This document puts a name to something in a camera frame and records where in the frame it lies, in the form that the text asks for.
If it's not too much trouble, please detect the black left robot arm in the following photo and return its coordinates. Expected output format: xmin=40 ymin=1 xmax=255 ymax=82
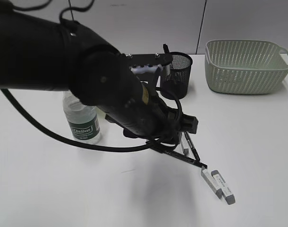
xmin=0 ymin=0 xmax=198 ymax=143

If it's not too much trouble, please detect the grey white eraser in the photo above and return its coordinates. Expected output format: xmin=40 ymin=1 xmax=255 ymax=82
xmin=180 ymin=135 xmax=189 ymax=156
xmin=201 ymin=166 xmax=222 ymax=199
xmin=211 ymin=170 xmax=236 ymax=205

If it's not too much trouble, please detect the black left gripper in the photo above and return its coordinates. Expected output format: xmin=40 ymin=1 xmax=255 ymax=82
xmin=158 ymin=96 xmax=198 ymax=145

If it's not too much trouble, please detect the black marker pen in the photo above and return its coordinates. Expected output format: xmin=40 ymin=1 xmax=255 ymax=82
xmin=146 ymin=141 xmax=207 ymax=169
xmin=162 ymin=44 xmax=170 ymax=54
xmin=184 ymin=131 xmax=200 ymax=161

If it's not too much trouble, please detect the clear water bottle green label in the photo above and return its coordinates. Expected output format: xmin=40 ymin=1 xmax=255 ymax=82
xmin=62 ymin=91 xmax=101 ymax=145

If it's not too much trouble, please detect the black mesh pen holder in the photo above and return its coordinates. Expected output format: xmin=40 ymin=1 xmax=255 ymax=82
xmin=160 ymin=52 xmax=193 ymax=99

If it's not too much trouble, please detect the pale green plastic basket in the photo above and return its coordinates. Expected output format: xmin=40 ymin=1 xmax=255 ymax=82
xmin=205 ymin=39 xmax=288 ymax=95

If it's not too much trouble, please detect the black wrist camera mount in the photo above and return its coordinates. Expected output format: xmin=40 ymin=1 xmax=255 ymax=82
xmin=123 ymin=53 xmax=173 ymax=76

